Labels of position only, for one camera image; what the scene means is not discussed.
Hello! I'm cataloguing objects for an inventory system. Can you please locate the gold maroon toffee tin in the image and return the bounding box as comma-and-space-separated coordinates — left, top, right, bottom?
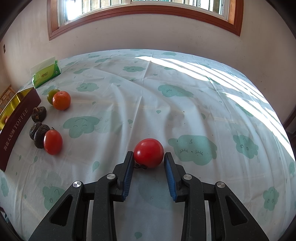
0, 87, 41, 171

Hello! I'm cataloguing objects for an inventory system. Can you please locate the small red tomato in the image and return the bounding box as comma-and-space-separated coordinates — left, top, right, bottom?
44, 130, 63, 155

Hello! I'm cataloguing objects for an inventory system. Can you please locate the orange mandarin near green tomato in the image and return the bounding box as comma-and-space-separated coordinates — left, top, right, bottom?
53, 91, 71, 110

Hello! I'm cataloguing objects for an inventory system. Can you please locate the cloud pattern tablecloth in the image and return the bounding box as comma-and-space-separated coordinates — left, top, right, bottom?
1, 49, 295, 240

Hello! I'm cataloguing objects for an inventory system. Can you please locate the green tissue pack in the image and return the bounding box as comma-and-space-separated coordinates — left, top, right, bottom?
30, 57, 61, 88

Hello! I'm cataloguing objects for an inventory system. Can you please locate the dark passion fruit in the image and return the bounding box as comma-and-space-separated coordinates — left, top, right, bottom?
34, 124, 50, 149
31, 106, 47, 123
29, 121, 42, 140

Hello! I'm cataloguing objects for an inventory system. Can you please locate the wooden stool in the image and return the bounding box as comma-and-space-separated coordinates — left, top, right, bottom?
0, 85, 16, 111

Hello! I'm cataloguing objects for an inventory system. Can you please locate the green tomato on table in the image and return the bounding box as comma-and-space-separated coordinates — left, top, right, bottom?
47, 89, 60, 105

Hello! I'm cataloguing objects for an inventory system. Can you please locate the large red tomato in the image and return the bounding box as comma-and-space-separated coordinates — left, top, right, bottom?
133, 138, 164, 169

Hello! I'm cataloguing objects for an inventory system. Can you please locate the brown framed window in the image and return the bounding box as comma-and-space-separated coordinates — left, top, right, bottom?
47, 1, 244, 40

